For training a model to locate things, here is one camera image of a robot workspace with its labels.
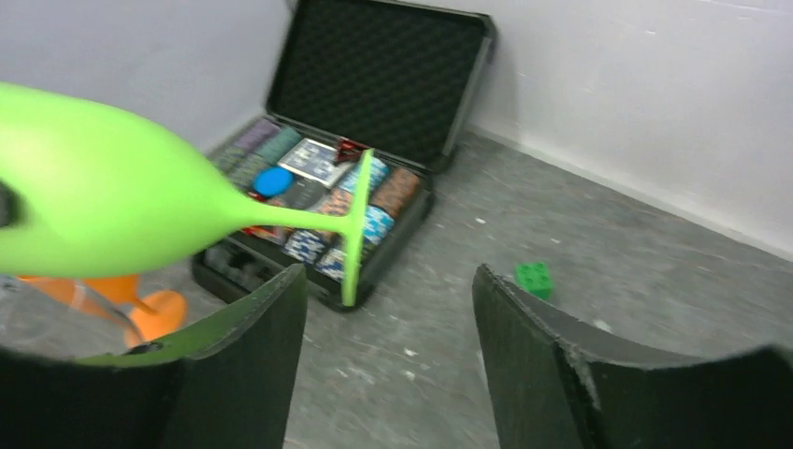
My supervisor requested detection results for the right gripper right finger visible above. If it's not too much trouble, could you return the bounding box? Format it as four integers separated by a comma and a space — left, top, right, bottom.
471, 265, 792, 448

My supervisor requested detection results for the black poker chip case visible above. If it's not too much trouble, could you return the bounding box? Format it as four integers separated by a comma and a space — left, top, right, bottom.
191, 1, 497, 311

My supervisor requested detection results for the green wine glass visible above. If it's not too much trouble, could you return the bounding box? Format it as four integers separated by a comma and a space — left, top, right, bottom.
1, 82, 373, 306

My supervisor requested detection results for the orange wine glass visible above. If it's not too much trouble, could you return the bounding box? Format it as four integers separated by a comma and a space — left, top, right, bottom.
15, 273, 189, 350

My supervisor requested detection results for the playing card deck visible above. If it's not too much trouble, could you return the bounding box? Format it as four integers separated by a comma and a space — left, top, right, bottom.
278, 138, 353, 188

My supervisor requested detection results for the green toy brick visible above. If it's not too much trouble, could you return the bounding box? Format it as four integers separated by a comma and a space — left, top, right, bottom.
514, 262, 554, 300

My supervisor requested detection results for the blue round chip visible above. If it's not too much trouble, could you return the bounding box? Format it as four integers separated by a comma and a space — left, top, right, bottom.
252, 167, 295, 197

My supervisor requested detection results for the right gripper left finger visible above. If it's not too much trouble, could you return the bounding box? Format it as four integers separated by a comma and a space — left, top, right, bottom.
1, 265, 308, 448

